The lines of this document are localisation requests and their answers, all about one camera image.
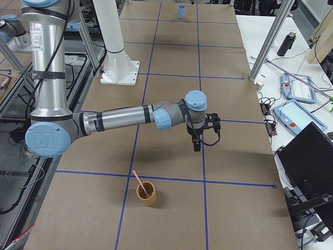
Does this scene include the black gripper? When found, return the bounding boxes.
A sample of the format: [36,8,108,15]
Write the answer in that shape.
[186,124,205,152]

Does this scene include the pink chopstick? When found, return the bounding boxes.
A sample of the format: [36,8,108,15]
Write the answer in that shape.
[132,170,148,198]

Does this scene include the reacher grabber stick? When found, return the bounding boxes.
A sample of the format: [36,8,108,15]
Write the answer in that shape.
[264,59,332,104]

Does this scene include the white pedestal column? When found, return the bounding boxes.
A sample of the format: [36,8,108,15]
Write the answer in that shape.
[93,0,140,86]

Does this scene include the blue teach pendant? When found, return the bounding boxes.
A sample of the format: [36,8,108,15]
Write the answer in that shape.
[273,99,327,135]
[281,73,317,104]

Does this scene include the blue teach pendant far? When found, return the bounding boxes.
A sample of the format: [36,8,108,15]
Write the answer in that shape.
[281,73,317,104]

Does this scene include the blue teach pendant near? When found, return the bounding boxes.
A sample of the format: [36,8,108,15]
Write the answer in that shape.
[273,99,327,135]

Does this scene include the brown paper table cover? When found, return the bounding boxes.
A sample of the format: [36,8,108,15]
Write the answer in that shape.
[25,2,298,249]

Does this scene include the blue cup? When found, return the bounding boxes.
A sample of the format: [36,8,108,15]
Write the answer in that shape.
[177,5,186,20]

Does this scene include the small metal cylinder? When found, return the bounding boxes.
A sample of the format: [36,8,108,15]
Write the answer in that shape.
[255,81,264,91]

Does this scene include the black water bottle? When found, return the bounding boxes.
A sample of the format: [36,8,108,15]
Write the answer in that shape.
[277,30,297,57]

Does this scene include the black laptop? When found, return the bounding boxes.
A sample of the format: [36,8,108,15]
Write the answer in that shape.
[277,122,332,195]

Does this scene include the yellow cup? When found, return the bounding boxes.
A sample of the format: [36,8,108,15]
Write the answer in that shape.
[136,181,157,206]

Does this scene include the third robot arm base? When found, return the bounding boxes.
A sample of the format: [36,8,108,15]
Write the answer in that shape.
[1,14,31,53]

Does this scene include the aluminium frame post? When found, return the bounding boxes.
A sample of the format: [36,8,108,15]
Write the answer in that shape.
[249,1,299,81]

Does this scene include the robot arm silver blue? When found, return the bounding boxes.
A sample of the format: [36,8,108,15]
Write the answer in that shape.
[22,1,208,158]

